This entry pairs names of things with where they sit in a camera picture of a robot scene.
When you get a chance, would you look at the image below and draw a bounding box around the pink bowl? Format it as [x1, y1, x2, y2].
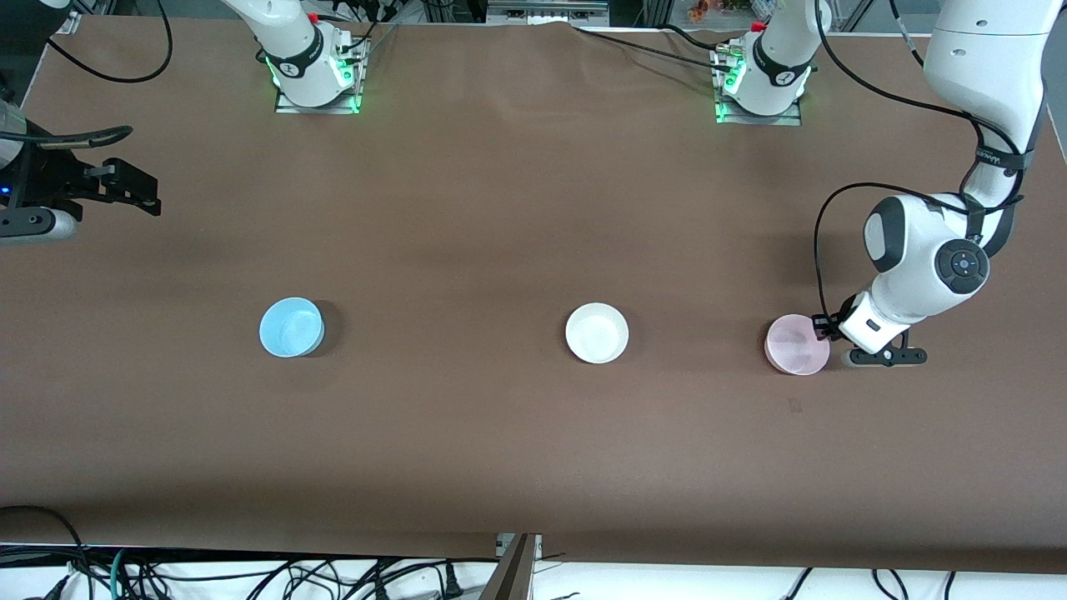
[764, 313, 831, 376]

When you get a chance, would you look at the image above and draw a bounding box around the blue bowl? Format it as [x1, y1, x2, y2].
[259, 297, 325, 358]

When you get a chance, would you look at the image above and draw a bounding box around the white bowl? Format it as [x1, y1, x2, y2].
[565, 302, 629, 364]

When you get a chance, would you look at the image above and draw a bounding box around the brown table cover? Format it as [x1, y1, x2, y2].
[0, 15, 1067, 576]

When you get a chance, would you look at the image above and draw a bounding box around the grey power strip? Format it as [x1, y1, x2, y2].
[487, 0, 610, 26]

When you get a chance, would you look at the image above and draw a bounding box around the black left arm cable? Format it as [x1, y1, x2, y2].
[810, 0, 1028, 334]

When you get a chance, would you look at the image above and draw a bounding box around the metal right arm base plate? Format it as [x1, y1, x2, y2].
[274, 37, 363, 116]

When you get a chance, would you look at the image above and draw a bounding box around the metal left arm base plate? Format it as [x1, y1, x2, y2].
[714, 46, 804, 127]

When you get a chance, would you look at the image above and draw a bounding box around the black base cable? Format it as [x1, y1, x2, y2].
[317, 7, 401, 53]
[657, 23, 734, 53]
[574, 27, 734, 72]

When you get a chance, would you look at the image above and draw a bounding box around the aluminium frame post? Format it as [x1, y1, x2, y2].
[479, 533, 544, 600]

